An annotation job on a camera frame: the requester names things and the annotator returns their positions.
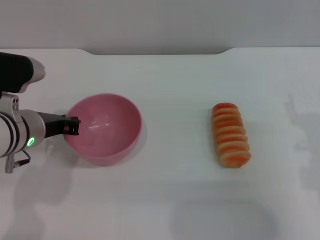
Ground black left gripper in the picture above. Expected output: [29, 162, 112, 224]
[37, 111, 82, 140]

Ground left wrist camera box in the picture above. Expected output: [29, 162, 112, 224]
[0, 51, 47, 94]

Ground orange striped bread loaf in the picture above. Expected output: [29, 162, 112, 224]
[211, 101, 252, 169]

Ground pink plastic bowl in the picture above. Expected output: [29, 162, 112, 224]
[63, 93, 143, 167]

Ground left arm cable with plug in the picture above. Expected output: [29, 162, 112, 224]
[13, 149, 32, 166]

